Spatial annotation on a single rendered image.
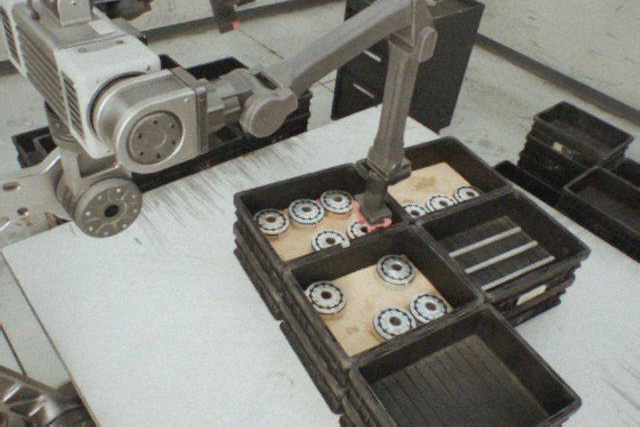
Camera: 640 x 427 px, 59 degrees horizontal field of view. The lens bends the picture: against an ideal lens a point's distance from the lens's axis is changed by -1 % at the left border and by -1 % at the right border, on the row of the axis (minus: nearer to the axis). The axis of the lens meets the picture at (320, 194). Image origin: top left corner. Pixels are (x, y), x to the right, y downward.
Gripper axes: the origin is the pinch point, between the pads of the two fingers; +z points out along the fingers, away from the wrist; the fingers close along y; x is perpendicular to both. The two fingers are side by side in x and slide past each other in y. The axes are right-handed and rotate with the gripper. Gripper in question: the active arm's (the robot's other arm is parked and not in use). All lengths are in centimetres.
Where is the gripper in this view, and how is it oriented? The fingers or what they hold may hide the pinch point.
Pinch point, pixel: (367, 229)
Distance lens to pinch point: 159.6
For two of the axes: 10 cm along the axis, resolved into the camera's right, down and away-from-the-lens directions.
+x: -9.0, 1.9, -3.9
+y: -4.2, -6.1, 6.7
